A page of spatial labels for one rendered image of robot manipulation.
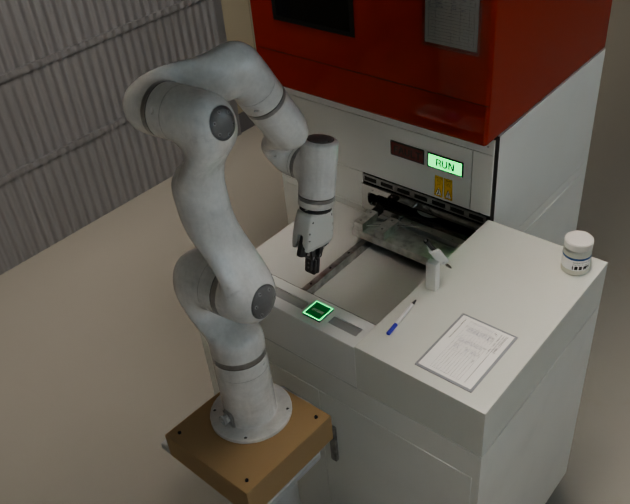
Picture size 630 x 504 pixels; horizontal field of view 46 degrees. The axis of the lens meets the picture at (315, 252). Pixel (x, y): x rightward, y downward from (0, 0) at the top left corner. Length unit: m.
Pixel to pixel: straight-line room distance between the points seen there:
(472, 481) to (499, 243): 0.65
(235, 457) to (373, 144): 1.07
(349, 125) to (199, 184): 1.06
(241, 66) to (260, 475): 0.84
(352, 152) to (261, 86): 1.00
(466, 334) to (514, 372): 0.15
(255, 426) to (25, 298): 2.27
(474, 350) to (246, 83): 0.81
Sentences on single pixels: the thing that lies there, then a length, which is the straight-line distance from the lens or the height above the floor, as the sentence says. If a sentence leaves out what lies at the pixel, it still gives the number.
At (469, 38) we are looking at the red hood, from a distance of 1.92.
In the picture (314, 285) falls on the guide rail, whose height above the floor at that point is 0.85.
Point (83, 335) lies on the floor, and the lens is 3.50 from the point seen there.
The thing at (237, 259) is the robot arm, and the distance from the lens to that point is 1.43.
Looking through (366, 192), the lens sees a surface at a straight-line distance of 2.40.
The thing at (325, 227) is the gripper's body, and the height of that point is 1.22.
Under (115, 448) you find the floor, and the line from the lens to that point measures 3.00.
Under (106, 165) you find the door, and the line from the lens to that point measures 4.15.
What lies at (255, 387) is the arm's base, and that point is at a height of 1.02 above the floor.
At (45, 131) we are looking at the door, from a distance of 3.90.
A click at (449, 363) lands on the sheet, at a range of 1.75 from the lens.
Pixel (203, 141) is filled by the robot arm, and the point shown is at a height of 1.64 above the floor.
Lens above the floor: 2.22
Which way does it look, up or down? 37 degrees down
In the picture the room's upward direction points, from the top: 6 degrees counter-clockwise
